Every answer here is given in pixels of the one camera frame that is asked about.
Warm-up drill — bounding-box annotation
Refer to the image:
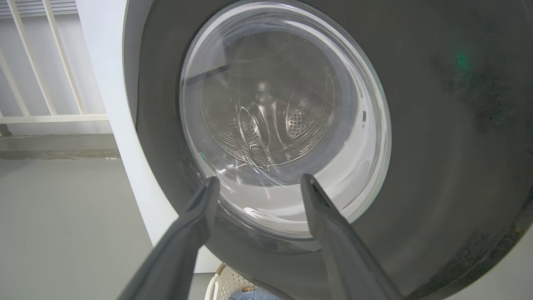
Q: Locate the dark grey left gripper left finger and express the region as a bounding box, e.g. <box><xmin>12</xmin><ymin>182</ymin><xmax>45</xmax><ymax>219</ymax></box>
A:
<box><xmin>118</xmin><ymin>177</ymin><xmax>220</xmax><ymax>300</ymax></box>

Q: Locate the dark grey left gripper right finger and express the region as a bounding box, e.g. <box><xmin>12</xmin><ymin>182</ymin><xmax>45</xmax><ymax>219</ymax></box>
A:
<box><xmin>301</xmin><ymin>174</ymin><xmax>403</xmax><ymax>300</ymax></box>

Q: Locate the blue bear print garment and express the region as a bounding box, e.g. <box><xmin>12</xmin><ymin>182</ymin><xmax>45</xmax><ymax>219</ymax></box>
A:
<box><xmin>230</xmin><ymin>288</ymin><xmax>284</xmax><ymax>300</ymax></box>

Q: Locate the dark round glass washer door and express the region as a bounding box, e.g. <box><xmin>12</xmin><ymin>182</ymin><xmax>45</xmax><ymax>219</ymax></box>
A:
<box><xmin>123</xmin><ymin>0</ymin><xmax>533</xmax><ymax>300</ymax></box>

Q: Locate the grey concrete ledge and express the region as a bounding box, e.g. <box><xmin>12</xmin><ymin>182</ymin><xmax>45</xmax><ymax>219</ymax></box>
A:
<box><xmin>0</xmin><ymin>133</ymin><xmax>121</xmax><ymax>161</ymax></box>

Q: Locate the white washing machine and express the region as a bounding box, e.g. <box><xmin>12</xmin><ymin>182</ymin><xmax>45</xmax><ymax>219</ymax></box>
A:
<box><xmin>76</xmin><ymin>0</ymin><xmax>533</xmax><ymax>300</ymax></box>

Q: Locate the white basket with brown rim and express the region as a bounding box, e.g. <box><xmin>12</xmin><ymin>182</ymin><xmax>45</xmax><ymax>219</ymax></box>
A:
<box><xmin>204</xmin><ymin>262</ymin><xmax>267</xmax><ymax>300</ymax></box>

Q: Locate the white window railing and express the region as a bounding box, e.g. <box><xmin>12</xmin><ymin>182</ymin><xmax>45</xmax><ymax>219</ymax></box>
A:
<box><xmin>0</xmin><ymin>0</ymin><xmax>110</xmax><ymax>124</ymax></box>

